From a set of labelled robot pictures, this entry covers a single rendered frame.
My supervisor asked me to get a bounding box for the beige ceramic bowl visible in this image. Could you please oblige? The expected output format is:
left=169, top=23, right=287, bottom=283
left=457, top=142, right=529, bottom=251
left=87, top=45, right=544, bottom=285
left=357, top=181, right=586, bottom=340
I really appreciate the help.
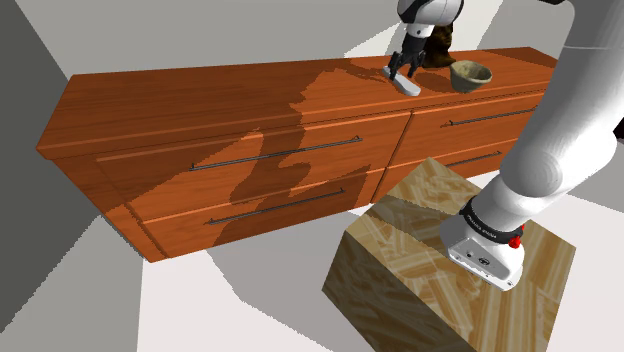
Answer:
left=449, top=59, right=494, bottom=94

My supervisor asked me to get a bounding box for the wood-patterned robot stand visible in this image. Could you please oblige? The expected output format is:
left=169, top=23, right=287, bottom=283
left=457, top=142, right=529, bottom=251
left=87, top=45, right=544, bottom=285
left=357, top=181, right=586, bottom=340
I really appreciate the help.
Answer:
left=321, top=156, right=577, bottom=352

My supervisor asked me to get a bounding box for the orange wooden chest of drawers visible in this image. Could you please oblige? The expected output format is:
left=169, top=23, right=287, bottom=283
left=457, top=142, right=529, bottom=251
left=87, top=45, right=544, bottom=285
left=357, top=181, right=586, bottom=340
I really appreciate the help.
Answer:
left=35, top=46, right=560, bottom=264

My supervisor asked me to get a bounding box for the dark brown figure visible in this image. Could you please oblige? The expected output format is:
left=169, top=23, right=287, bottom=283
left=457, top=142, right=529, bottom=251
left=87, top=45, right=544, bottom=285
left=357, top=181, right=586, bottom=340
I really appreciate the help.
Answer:
left=421, top=23, right=457, bottom=69

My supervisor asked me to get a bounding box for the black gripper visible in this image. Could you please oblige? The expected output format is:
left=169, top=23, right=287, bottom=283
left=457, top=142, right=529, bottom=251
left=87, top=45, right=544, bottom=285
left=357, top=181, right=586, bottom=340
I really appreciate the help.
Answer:
left=388, top=34, right=428, bottom=81

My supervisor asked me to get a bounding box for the grey remote control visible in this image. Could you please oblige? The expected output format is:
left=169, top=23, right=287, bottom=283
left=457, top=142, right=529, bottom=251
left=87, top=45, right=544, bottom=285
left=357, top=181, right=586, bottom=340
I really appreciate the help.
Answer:
left=381, top=66, right=422, bottom=97

